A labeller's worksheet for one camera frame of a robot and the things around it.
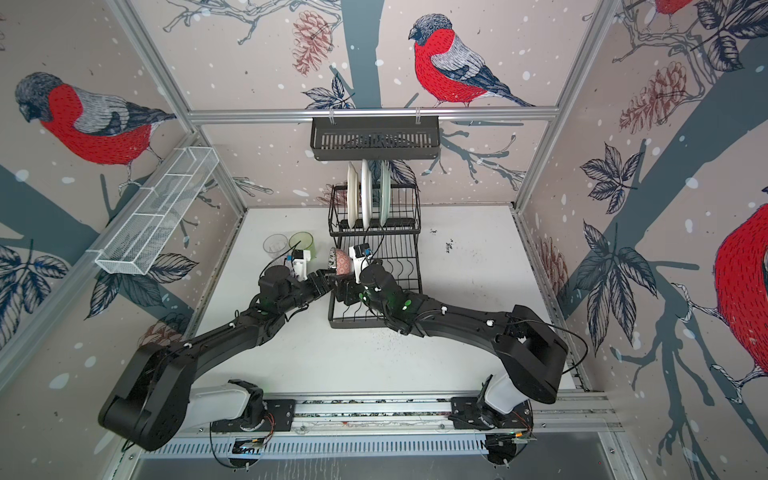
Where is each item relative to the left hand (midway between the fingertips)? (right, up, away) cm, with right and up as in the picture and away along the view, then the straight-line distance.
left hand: (339, 276), depth 82 cm
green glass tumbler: (-15, +9, +22) cm, 29 cm away
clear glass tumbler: (-27, +7, +24) cm, 37 cm away
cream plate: (+4, +22, -4) cm, 23 cm away
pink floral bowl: (+2, +5, -7) cm, 8 cm away
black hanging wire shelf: (-2, +45, +19) cm, 49 cm away
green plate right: (+13, +23, -5) cm, 27 cm away
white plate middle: (+8, +22, -7) cm, 25 cm away
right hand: (0, 0, -4) cm, 4 cm away
